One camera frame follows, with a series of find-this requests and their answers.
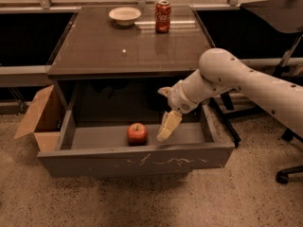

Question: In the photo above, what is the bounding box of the open cardboard box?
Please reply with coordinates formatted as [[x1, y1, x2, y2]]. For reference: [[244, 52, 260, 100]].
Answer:
[[14, 85, 65, 151]]

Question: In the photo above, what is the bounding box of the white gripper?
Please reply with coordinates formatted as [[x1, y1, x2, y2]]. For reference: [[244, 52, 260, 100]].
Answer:
[[157, 80, 198, 142]]

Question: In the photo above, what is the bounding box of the grey open drawer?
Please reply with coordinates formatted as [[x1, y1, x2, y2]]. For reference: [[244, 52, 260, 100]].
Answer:
[[37, 78, 236, 179]]

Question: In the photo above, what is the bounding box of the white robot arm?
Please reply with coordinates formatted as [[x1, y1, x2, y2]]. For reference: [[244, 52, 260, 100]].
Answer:
[[157, 48, 303, 142]]

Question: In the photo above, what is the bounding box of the grey cabinet with glossy top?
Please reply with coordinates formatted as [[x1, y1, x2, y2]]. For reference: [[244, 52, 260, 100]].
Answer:
[[47, 6, 211, 111]]

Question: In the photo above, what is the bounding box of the red cola can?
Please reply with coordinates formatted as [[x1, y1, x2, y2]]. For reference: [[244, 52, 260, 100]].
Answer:
[[155, 0, 171, 33]]

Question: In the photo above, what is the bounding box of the black office chair base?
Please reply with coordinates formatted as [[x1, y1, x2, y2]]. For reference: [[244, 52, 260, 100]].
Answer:
[[275, 128, 303, 184]]

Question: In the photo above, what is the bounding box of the red apple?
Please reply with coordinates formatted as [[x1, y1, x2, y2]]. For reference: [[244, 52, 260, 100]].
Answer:
[[127, 123, 148, 145]]

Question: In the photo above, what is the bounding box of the white bowl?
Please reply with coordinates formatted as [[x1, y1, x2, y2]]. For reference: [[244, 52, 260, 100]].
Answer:
[[109, 7, 141, 26]]

